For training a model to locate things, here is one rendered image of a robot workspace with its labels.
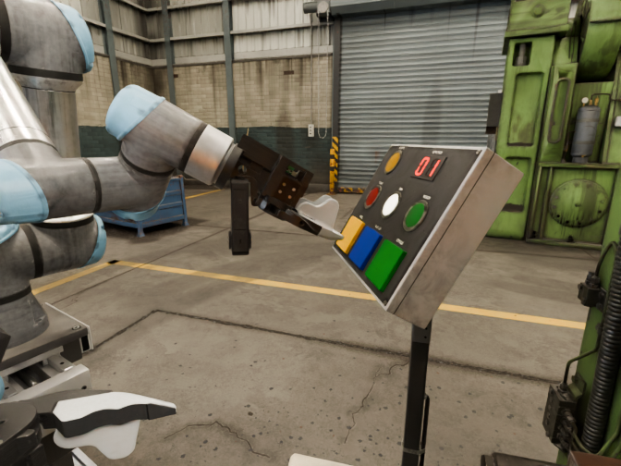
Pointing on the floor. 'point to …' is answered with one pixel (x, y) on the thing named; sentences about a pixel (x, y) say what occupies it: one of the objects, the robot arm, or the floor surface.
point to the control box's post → (420, 350)
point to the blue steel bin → (172, 209)
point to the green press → (559, 121)
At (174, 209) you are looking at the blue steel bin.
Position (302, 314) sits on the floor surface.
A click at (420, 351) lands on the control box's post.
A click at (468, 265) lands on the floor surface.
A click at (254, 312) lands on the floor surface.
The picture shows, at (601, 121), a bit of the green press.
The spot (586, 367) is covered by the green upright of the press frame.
